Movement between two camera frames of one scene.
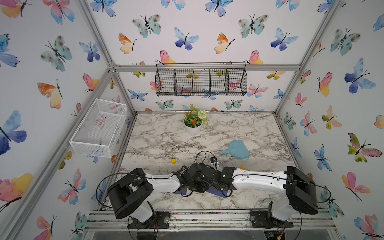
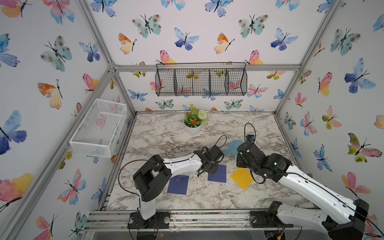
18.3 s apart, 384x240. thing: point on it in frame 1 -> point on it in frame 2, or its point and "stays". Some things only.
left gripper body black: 196,186 -> 212,168
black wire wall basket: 201,79 stays
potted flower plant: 193,120 stays
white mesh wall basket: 100,131 stays
